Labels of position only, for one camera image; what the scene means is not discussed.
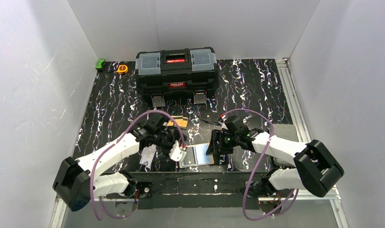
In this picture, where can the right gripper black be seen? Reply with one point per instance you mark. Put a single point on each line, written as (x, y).
(220, 142)

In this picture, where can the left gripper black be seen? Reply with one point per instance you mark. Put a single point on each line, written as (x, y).
(167, 138)

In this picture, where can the tan card holder with sleeves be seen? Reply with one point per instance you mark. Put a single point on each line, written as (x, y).
(196, 156)

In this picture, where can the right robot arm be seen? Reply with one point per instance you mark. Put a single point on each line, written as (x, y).
(311, 166)

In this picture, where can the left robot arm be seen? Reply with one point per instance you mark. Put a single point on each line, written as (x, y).
(80, 180)

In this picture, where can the gold card stack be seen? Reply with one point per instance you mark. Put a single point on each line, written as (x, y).
(180, 120)

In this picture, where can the black toolbox with clear lids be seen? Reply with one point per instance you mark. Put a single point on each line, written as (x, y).
(183, 73)

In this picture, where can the yellow tape measure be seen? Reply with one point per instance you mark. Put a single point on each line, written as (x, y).
(122, 69)

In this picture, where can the grey pad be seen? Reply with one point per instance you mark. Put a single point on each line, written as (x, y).
(285, 132)

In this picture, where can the green plastic object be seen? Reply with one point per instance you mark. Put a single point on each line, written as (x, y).
(100, 64)

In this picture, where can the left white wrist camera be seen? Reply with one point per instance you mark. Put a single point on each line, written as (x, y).
(177, 153)

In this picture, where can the white aluminium table rail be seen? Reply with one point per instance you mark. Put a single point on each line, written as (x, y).
(292, 100)

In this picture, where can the front aluminium rail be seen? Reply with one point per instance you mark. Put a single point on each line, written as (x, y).
(211, 203)

